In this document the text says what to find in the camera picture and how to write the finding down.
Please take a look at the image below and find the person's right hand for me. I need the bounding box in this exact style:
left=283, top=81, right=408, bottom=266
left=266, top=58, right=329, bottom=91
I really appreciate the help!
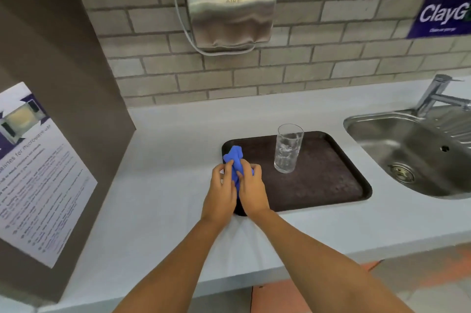
left=235, top=163, right=271, bottom=218

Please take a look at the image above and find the person's left hand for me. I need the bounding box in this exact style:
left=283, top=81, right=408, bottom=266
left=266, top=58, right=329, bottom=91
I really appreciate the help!
left=201, top=160, right=238, bottom=223

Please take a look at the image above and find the blue cloth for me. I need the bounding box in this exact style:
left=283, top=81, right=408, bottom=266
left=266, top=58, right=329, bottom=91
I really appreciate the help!
left=222, top=146, right=255, bottom=200

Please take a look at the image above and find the person's right forearm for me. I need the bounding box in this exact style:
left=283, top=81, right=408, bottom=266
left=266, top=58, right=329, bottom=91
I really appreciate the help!
left=249, top=210, right=417, bottom=313

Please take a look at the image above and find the person's left forearm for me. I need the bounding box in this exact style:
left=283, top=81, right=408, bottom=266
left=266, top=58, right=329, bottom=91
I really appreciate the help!
left=111, top=215, right=230, bottom=313

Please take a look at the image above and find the clear drinking glass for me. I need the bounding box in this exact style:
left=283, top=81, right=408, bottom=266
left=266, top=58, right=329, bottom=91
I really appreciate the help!
left=274, top=124, right=304, bottom=174

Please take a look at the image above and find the dark brown tray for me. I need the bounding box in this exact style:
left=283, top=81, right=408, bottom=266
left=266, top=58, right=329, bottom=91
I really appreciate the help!
left=222, top=131, right=373, bottom=217

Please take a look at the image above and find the stainless steel hand dryer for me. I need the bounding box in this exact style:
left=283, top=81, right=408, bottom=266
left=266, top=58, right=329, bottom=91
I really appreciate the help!
left=185, top=0, right=277, bottom=49

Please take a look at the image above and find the stainless steel sink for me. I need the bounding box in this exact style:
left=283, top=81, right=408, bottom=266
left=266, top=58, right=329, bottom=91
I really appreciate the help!
left=343, top=105, right=471, bottom=200

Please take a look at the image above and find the white printed paper notice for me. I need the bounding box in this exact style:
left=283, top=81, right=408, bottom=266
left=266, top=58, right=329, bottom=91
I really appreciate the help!
left=0, top=82, right=98, bottom=269

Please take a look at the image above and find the chrome faucet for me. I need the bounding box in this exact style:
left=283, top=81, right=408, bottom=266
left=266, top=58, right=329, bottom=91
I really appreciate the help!
left=415, top=74, right=471, bottom=117

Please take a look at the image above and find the brown cabinet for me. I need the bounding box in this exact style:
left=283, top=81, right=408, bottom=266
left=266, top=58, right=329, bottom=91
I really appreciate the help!
left=0, top=0, right=137, bottom=304

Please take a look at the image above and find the blue and white poster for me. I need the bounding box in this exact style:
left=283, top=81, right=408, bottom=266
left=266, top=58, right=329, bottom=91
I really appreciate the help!
left=406, top=0, right=471, bottom=39

